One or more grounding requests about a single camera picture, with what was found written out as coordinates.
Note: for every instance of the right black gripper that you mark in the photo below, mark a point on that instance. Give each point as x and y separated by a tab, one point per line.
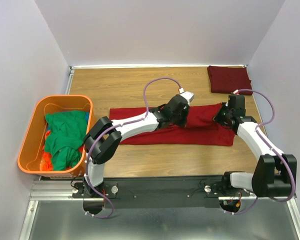
216	117

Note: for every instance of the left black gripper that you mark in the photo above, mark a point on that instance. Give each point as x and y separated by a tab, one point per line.
185	112

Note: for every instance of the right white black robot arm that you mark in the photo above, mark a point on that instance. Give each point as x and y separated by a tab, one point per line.
275	174

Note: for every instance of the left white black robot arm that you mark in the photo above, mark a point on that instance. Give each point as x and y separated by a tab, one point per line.
102	141

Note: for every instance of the folded dark red t shirt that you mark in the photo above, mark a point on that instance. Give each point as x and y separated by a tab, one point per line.
225	80

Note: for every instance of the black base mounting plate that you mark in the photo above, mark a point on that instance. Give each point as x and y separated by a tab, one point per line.
168	192

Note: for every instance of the blue garment in basket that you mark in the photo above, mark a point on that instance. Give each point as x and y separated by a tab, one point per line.
87	115

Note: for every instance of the green t shirt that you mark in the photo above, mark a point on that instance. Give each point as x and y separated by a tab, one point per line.
65	140

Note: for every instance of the orange t shirt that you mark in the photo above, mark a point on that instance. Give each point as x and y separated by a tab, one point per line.
46	163

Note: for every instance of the orange plastic basket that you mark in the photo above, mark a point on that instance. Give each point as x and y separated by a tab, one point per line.
30	158

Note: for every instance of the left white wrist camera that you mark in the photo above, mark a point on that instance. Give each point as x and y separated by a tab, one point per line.
189	96

